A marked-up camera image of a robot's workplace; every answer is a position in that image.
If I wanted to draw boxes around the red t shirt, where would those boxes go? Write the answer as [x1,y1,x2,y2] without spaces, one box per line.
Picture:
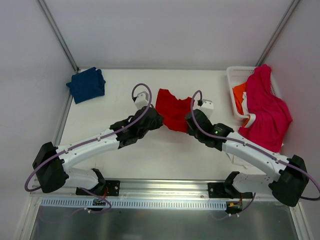
[155,88,192,133]

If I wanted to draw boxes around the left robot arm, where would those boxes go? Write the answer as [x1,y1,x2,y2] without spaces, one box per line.
[32,106,164,196]

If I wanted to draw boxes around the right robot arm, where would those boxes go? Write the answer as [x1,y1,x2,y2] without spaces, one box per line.
[185,109,309,207]

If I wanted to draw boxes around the white t shirt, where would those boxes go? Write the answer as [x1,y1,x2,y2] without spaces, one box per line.
[226,92,285,170]

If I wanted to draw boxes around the orange t shirt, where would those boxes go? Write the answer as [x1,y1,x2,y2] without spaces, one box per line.
[232,82,250,128]

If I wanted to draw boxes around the pink t shirt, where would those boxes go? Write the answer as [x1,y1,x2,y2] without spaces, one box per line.
[238,64,293,153]

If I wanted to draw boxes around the white plastic basket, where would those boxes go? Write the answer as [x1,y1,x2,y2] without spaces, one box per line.
[225,65,281,120]

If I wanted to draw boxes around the folded blue t shirt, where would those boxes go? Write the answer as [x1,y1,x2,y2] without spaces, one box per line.
[66,67,106,104]

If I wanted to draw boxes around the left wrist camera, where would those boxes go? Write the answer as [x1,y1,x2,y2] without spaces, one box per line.
[133,91,150,110]

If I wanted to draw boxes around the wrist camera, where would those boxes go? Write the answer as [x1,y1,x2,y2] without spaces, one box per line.
[133,91,150,110]
[197,99,214,119]

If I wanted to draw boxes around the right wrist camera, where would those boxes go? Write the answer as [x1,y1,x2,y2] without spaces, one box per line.
[197,99,214,119]

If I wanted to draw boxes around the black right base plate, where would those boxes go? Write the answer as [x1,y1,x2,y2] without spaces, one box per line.
[207,182,253,199]

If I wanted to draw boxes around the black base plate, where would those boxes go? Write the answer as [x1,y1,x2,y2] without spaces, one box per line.
[75,177,121,197]
[207,182,253,199]

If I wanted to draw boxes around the aluminium mounting rail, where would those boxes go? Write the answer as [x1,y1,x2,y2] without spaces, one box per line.
[29,178,279,202]

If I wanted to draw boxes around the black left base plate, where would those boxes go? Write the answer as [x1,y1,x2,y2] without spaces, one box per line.
[75,177,121,197]

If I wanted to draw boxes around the white slotted cable duct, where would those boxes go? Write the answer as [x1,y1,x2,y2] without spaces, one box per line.
[40,197,227,211]

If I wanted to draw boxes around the right aluminium frame post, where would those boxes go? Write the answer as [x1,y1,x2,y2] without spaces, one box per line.
[255,0,302,67]

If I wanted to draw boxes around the aluminium frame post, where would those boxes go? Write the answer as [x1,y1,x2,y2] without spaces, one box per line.
[255,0,302,67]
[36,0,80,73]

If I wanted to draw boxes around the left aluminium frame post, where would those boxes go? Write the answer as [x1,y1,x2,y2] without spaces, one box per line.
[36,0,80,73]

